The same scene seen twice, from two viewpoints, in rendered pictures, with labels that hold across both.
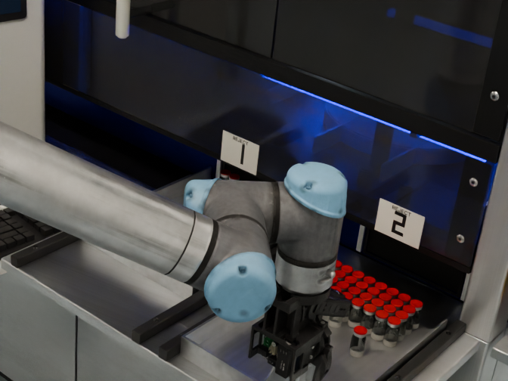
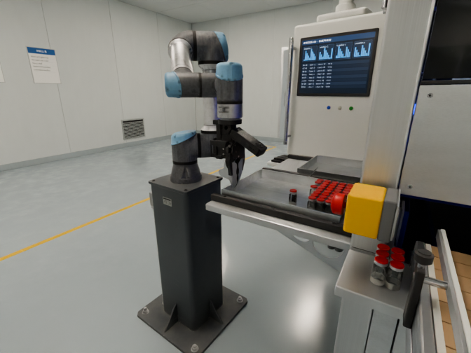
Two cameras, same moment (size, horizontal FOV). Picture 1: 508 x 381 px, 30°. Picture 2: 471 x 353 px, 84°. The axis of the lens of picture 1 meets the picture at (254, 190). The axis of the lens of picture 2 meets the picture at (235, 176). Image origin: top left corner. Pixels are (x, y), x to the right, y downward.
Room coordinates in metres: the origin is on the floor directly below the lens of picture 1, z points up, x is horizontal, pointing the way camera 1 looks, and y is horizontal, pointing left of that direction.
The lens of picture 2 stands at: (0.97, -0.86, 1.19)
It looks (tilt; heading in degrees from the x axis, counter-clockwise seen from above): 18 degrees down; 86
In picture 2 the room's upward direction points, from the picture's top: straight up
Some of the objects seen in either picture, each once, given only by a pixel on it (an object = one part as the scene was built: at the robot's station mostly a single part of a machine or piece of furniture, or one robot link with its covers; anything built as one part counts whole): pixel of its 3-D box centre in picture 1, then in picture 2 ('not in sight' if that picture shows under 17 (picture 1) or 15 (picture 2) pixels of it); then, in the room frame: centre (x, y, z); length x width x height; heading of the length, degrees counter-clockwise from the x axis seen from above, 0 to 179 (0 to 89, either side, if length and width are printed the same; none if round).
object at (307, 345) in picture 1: (294, 322); (228, 139); (1.00, -0.07, 1.06); 0.09 x 0.08 x 0.12; 144
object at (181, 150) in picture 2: not in sight; (186, 145); (0.82, 0.36, 0.96); 0.13 x 0.12 x 0.14; 8
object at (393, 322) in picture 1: (350, 310); (319, 195); (1.26, -0.17, 0.90); 0.18 x 0.02 x 0.05; 54
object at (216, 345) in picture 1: (317, 336); (291, 192); (1.19, -0.12, 0.90); 0.34 x 0.26 x 0.04; 144
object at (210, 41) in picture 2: not in sight; (212, 98); (0.94, 0.38, 1.16); 0.15 x 0.12 x 0.55; 8
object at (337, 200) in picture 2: not in sight; (342, 204); (1.20, -0.43, 0.99); 0.04 x 0.04 x 0.04; 54
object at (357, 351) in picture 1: (357, 342); (292, 197); (1.18, -0.18, 0.90); 0.02 x 0.02 x 0.04
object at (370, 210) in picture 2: not in sight; (369, 210); (1.23, -0.46, 1.00); 0.08 x 0.07 x 0.07; 144
